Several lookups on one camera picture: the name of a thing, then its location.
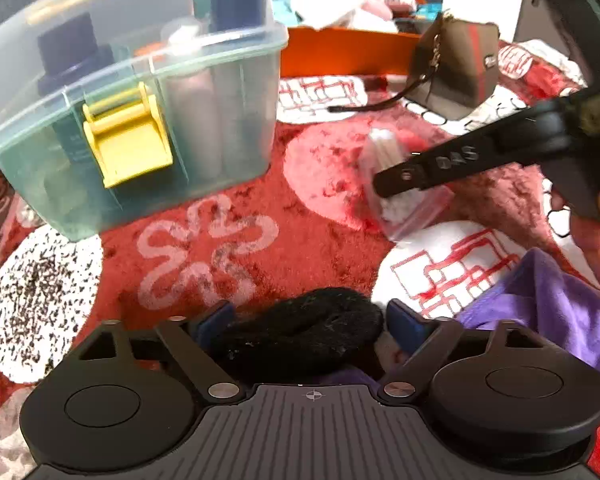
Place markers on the olive pouch with red stripe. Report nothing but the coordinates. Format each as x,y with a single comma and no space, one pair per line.
455,70

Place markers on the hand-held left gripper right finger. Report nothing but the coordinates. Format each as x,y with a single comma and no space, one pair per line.
407,325

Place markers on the black fuzzy scrunchie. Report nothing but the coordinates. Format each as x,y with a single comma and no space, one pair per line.
300,330

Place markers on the clear plastic storage box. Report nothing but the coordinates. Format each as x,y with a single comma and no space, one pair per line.
130,100

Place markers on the person's right hand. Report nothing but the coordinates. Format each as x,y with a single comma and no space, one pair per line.
597,245

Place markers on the bag of cotton swabs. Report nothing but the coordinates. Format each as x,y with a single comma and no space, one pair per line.
395,195

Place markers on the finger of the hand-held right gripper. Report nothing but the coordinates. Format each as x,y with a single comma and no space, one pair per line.
430,167

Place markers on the purple towel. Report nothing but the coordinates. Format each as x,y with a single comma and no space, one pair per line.
540,310

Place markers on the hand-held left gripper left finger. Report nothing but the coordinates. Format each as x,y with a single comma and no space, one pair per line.
212,322

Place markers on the orange cardboard box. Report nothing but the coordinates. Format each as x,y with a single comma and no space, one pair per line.
340,50

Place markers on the dark blue capped bottle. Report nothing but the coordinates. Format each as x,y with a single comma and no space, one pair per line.
237,5
70,55

